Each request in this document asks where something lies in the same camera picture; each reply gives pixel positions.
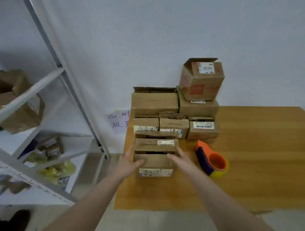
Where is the person's left hand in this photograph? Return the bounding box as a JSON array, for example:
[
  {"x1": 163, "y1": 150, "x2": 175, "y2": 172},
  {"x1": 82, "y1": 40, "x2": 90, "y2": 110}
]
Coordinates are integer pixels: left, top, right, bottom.
[{"x1": 113, "y1": 145, "x2": 145, "y2": 181}]

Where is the person's right hand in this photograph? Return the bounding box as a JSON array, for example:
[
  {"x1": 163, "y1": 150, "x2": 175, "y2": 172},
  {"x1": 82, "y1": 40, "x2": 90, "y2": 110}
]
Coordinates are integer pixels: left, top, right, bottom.
[{"x1": 167, "y1": 146, "x2": 198, "y2": 173}]

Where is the blue orange tape dispenser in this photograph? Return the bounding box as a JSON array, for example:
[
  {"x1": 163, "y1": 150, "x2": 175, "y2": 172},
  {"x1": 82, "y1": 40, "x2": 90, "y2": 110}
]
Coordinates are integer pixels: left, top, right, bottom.
[{"x1": 194, "y1": 140, "x2": 230, "y2": 179}]

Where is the small brown cardboard box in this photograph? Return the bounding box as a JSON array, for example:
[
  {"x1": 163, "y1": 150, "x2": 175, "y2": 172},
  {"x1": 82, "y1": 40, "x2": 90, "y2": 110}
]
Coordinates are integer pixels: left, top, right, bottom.
[{"x1": 134, "y1": 153, "x2": 177, "y2": 178}]

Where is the box barcode label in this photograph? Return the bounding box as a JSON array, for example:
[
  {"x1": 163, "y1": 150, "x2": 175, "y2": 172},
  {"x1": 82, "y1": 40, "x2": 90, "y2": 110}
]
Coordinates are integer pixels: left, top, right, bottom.
[{"x1": 133, "y1": 138, "x2": 179, "y2": 154}]

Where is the stack of cardboard boxes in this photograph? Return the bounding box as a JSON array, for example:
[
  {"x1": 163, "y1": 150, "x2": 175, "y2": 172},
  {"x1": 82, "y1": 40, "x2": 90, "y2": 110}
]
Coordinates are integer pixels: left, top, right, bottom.
[{"x1": 131, "y1": 58, "x2": 225, "y2": 140}]

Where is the person's left forearm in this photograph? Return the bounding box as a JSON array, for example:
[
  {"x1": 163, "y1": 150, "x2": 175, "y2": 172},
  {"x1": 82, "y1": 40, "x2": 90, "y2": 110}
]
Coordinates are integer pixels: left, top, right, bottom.
[{"x1": 45, "y1": 170, "x2": 125, "y2": 231}]

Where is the person's right forearm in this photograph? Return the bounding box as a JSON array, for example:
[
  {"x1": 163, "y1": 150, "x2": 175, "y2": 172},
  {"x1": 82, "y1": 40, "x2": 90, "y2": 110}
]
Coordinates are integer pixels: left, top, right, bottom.
[{"x1": 183, "y1": 164, "x2": 275, "y2": 231}]

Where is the brown cardboard scrap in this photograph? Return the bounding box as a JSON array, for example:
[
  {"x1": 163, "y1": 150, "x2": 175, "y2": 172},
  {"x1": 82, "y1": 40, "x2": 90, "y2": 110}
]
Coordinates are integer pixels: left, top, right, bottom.
[{"x1": 0, "y1": 175, "x2": 30, "y2": 195}]

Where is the yellow plastic bag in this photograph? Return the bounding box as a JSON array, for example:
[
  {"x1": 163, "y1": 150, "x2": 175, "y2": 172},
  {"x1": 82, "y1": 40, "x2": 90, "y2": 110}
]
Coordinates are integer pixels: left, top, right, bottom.
[{"x1": 26, "y1": 159, "x2": 77, "y2": 185}]

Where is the wooden table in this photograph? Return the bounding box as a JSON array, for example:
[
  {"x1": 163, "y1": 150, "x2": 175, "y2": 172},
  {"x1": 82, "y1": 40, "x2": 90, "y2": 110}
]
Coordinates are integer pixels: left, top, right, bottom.
[{"x1": 113, "y1": 106, "x2": 305, "y2": 212}]

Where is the small open carton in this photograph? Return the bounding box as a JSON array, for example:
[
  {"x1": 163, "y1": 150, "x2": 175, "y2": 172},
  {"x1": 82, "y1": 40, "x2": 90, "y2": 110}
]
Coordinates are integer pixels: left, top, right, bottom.
[{"x1": 36, "y1": 135, "x2": 65, "y2": 160}]

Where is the dark blue bag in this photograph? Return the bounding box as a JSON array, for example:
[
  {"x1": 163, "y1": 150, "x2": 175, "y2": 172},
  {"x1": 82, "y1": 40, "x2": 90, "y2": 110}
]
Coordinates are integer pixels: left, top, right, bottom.
[{"x1": 19, "y1": 140, "x2": 40, "y2": 158}]

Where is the large worn shelf carton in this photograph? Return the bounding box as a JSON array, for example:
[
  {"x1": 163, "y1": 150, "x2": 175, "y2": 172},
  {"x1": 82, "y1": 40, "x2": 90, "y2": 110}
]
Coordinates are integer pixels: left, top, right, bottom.
[{"x1": 0, "y1": 69, "x2": 45, "y2": 134}]

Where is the grey metal shelf rack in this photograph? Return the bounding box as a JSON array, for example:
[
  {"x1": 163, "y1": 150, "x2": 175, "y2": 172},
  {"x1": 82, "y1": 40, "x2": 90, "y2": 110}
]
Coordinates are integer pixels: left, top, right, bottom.
[{"x1": 0, "y1": 0, "x2": 111, "y2": 206}]

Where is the white paper wall sign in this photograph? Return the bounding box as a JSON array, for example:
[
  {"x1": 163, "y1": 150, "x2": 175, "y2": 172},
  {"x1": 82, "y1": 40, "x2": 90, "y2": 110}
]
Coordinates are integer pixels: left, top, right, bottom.
[{"x1": 107, "y1": 109, "x2": 130, "y2": 134}]

